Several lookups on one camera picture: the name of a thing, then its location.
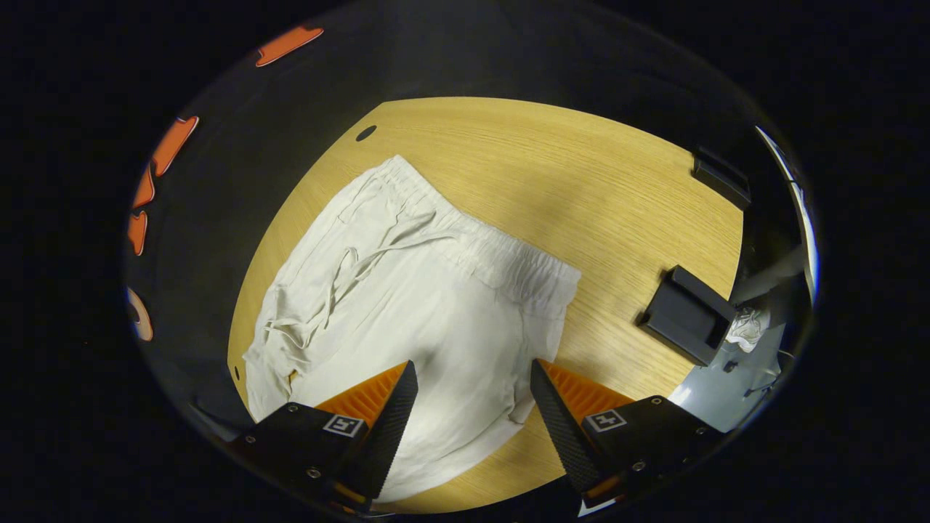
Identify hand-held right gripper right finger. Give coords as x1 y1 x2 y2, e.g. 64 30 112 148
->
529 358 727 511

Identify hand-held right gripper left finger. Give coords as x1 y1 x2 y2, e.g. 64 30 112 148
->
229 360 420 513

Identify white jeans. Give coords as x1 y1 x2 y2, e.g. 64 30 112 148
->
242 154 582 503

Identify black plastic holder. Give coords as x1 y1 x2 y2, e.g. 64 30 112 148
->
636 264 737 367
690 145 753 211

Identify white crumpled cloth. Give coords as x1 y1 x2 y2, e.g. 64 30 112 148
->
725 307 772 354

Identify black backdrop cloth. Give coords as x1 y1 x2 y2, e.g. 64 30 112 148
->
122 0 807 444

